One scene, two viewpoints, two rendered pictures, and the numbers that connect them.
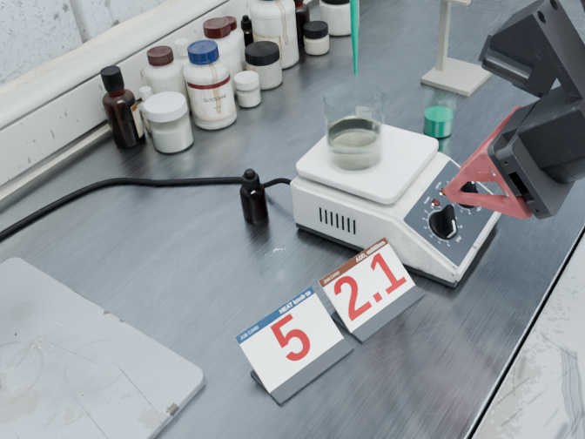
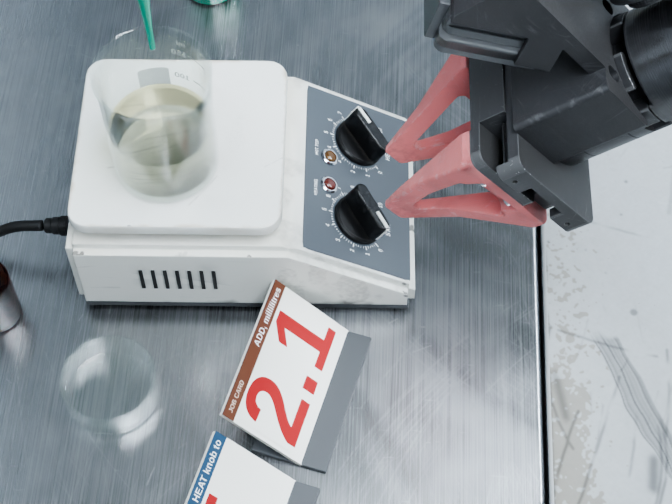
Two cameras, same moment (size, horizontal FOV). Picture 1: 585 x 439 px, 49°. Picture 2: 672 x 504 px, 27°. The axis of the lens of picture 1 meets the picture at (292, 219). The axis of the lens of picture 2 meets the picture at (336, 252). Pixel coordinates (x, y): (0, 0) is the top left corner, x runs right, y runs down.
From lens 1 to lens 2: 0.31 m
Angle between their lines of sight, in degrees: 29
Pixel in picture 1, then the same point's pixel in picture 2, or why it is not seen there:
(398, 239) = (302, 276)
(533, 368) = (576, 393)
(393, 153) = (226, 123)
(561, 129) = (585, 115)
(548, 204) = (581, 211)
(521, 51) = (504, 27)
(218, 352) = not seen: outside the picture
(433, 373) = (452, 470)
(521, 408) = (591, 464)
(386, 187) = (256, 204)
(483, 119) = not seen: outside the picture
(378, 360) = (365, 489)
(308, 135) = not seen: outside the picture
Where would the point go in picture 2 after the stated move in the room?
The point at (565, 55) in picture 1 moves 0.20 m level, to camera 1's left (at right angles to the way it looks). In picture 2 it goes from (567, 13) to (184, 247)
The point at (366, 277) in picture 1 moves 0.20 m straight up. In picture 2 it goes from (281, 363) to (266, 158)
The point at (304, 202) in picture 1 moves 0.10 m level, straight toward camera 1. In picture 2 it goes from (104, 270) to (197, 399)
